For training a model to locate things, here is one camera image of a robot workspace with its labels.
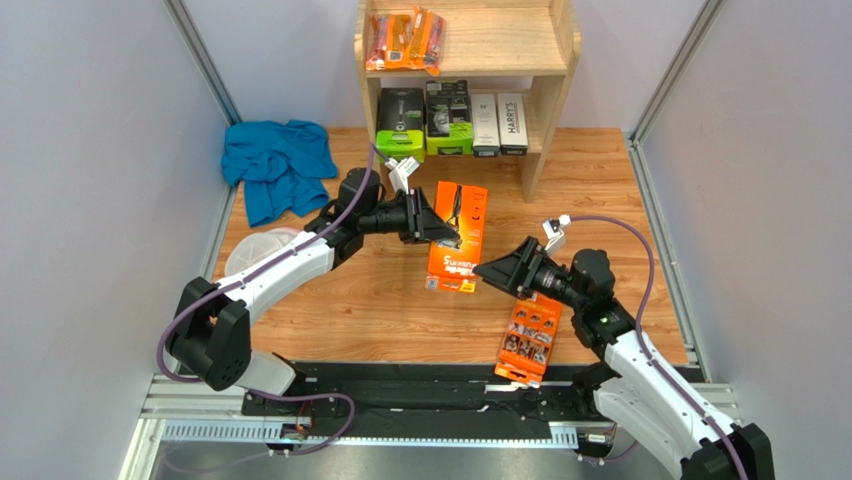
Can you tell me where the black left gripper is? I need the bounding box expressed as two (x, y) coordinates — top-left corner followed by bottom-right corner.
(360, 188), (458, 246)

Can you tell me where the orange Gillette Fusion5 razor box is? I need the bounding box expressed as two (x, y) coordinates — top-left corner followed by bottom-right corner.
(425, 181), (488, 294)

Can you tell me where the orange Gillette cartridge box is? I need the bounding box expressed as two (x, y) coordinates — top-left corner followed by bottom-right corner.
(494, 294), (563, 388)

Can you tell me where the tall white razor box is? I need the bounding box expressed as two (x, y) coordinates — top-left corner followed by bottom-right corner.
(470, 93), (501, 158)

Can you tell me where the white Harry's razor box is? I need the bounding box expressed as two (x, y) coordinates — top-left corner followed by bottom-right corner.
(496, 92), (529, 156)

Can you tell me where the long orange Bic razor bag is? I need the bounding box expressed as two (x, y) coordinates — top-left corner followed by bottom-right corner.
(365, 14), (411, 71)

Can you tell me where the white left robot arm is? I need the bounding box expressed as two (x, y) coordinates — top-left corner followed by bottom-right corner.
(158, 168), (460, 396)

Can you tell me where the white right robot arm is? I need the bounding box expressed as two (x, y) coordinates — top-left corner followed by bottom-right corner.
(473, 237), (776, 479)

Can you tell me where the wooden two-tier shelf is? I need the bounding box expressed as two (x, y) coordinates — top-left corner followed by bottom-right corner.
(353, 0), (583, 205)

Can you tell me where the green black razor box left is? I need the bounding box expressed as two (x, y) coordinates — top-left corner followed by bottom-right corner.
(375, 88), (426, 163)

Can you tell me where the green black razor box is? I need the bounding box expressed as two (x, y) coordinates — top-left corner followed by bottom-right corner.
(375, 88), (426, 163)
(425, 80), (473, 156)

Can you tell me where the green black razor box right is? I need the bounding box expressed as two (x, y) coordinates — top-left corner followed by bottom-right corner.
(425, 80), (473, 156)

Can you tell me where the blue crumpled cloth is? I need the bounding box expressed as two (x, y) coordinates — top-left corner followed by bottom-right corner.
(221, 120), (338, 228)

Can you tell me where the white round mesh lid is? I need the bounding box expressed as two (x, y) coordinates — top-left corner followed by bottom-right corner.
(224, 227), (300, 277)

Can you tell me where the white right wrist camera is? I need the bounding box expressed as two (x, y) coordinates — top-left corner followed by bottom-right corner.
(541, 214), (572, 257)

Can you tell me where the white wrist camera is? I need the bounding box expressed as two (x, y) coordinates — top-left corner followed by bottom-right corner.
(541, 214), (572, 257)
(384, 156), (421, 194)

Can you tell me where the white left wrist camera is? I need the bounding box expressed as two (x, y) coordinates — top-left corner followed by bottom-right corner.
(384, 156), (421, 194)

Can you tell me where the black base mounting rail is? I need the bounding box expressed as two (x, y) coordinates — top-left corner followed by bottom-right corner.
(142, 359), (743, 454)

